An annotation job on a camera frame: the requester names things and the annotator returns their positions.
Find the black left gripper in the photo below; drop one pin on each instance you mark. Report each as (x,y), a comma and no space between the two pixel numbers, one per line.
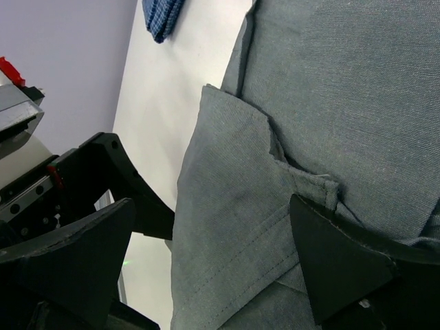
(64,189)

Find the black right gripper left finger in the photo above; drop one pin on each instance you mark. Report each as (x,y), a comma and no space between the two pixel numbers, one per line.
(65,279)

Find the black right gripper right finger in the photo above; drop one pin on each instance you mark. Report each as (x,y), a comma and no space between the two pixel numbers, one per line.
(357,279)

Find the grey long sleeve shirt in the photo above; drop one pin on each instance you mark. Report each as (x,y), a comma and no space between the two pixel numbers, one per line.
(337,101)

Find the blue checked folded shirt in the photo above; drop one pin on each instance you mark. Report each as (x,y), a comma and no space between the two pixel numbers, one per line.
(160,17)

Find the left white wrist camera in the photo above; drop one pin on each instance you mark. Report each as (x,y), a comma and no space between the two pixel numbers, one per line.
(21,113)

